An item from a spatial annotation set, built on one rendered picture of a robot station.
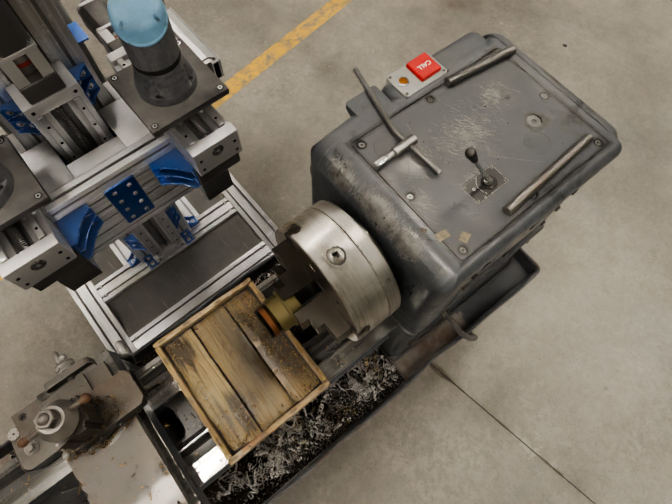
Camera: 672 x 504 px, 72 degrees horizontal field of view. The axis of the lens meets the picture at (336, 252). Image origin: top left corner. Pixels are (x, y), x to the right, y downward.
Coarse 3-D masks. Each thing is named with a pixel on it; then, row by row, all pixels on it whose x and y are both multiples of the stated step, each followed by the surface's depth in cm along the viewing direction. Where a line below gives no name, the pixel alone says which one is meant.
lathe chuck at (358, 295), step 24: (312, 216) 100; (312, 240) 95; (336, 240) 94; (312, 264) 95; (336, 264) 93; (360, 264) 94; (336, 288) 92; (360, 288) 94; (360, 312) 95; (384, 312) 101; (360, 336) 102
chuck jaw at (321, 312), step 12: (312, 300) 103; (324, 300) 103; (300, 312) 102; (312, 312) 102; (324, 312) 102; (336, 312) 101; (300, 324) 103; (312, 324) 103; (324, 324) 101; (336, 324) 100; (348, 324) 100; (336, 336) 99
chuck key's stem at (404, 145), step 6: (408, 138) 100; (414, 138) 100; (402, 144) 99; (408, 144) 99; (414, 144) 101; (396, 150) 98; (402, 150) 99; (384, 156) 98; (390, 156) 98; (396, 156) 99; (378, 162) 98; (384, 162) 98; (378, 168) 98
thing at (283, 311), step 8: (272, 296) 103; (264, 304) 103; (272, 304) 101; (280, 304) 101; (288, 304) 102; (296, 304) 102; (256, 312) 102; (264, 312) 101; (272, 312) 100; (280, 312) 100; (288, 312) 101; (264, 320) 100; (272, 320) 100; (280, 320) 100; (288, 320) 101; (296, 320) 102; (272, 328) 100; (280, 328) 102; (288, 328) 103; (272, 336) 102
